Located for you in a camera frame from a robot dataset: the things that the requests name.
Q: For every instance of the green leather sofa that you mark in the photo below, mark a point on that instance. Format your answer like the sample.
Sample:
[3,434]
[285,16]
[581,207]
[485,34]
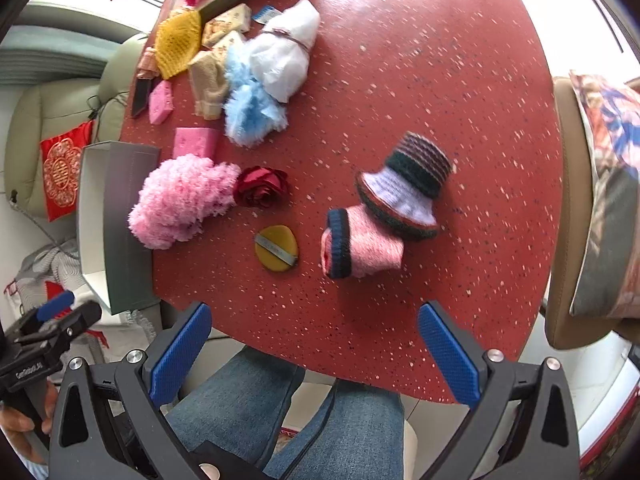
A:
[50,110]

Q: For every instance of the brown leather chair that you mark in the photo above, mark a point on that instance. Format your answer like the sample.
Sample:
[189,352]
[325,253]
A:
[562,210]

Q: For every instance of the yellow foam fruit net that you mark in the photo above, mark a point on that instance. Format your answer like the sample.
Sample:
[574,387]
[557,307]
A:
[177,42]

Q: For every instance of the white tissue bundle with bow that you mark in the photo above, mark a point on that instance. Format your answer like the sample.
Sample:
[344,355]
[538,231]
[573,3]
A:
[282,60]

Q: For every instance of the black smartphone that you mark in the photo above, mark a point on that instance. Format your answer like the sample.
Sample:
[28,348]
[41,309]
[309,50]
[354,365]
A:
[141,97]

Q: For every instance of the pink fluffy cloth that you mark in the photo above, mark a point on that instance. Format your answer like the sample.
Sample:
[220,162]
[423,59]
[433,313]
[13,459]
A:
[180,200]

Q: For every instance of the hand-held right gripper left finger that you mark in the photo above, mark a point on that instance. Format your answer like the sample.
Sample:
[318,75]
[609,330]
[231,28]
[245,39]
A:
[182,347]

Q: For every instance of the person's blue jeans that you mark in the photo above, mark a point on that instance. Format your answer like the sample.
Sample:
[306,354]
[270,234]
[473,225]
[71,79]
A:
[235,400]

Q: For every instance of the grey curtain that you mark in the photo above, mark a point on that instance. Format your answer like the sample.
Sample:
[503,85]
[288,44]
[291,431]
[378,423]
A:
[50,50]

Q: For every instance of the grey striped blanket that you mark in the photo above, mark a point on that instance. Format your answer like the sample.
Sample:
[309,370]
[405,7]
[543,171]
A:
[50,265]

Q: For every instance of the red fabric rose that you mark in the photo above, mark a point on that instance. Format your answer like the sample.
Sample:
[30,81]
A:
[260,187]

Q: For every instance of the light blue fluffy cloth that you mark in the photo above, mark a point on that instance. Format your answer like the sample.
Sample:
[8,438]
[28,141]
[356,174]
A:
[252,110]

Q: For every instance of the grey cardboard box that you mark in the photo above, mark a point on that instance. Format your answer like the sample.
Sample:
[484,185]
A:
[120,220]

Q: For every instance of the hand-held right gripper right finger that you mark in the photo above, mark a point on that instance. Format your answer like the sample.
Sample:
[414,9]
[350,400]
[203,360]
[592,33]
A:
[447,355]

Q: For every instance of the beige sock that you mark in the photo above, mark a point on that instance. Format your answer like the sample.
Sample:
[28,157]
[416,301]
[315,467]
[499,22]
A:
[207,85]

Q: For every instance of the pink knitted sock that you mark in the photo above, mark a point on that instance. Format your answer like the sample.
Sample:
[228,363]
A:
[365,247]

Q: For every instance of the dark striped knitted sock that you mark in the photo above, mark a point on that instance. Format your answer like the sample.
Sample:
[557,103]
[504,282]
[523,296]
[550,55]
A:
[405,190]

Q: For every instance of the blue and white sachet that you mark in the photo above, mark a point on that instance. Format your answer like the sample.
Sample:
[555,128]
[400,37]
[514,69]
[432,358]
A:
[265,14]

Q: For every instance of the peach rolled sock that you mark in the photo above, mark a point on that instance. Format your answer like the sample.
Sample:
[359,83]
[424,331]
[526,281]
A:
[147,62]

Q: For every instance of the red embroidered cushion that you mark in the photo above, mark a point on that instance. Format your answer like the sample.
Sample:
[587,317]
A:
[65,170]

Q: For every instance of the pink sponge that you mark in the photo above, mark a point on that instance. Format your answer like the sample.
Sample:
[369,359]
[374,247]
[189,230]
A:
[195,142]
[161,102]

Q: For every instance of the printed cushion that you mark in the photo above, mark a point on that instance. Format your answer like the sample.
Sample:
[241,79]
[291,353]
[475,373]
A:
[610,185]

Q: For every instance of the person's left hand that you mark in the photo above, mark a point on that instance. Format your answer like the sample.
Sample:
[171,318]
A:
[12,422]

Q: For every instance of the yellow powder puff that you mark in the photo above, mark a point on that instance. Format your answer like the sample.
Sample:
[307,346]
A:
[276,248]

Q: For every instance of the orange fabric flower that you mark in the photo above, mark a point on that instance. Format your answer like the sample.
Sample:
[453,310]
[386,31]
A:
[180,12]

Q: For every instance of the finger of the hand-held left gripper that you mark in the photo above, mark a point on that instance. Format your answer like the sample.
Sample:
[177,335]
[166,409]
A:
[55,305]
[75,322]

